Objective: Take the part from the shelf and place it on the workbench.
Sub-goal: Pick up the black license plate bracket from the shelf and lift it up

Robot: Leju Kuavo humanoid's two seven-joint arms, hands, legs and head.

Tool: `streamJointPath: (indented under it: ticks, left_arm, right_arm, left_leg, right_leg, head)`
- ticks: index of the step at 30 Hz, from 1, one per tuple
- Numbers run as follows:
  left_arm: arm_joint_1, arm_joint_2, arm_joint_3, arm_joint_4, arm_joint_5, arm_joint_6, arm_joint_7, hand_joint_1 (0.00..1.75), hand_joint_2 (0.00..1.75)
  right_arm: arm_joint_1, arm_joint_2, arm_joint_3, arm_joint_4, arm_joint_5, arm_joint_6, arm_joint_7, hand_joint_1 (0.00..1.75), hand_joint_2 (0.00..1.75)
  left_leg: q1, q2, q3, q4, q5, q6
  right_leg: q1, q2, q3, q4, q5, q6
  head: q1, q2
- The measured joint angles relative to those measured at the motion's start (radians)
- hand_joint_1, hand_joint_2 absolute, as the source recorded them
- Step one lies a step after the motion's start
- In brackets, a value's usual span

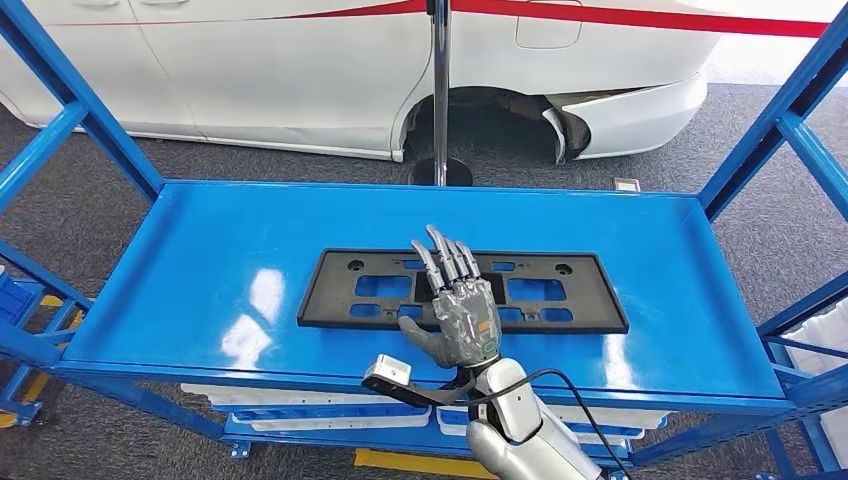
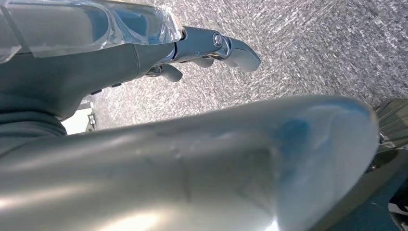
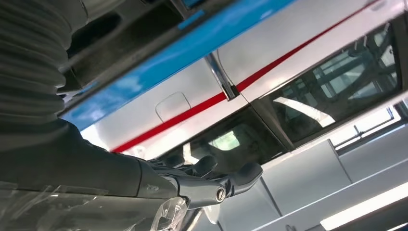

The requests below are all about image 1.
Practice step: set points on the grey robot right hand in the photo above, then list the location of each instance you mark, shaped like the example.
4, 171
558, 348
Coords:
467, 324

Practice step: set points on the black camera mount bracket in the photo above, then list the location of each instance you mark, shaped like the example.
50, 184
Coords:
404, 392

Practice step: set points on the small grey floor box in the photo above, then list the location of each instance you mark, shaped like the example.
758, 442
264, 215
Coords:
626, 185

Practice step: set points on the white plastic crate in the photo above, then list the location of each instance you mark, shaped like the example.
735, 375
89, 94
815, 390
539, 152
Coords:
636, 418
828, 344
452, 432
298, 396
331, 424

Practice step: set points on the white car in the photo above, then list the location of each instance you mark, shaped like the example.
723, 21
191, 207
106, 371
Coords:
265, 79

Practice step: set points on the chrome stanchion pole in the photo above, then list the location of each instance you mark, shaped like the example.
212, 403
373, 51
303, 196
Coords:
441, 99

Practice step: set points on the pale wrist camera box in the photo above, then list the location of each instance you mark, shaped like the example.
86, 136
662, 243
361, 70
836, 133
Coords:
391, 368

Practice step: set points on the black plastic plate frame part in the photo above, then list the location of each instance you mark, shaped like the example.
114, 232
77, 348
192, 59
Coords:
328, 298

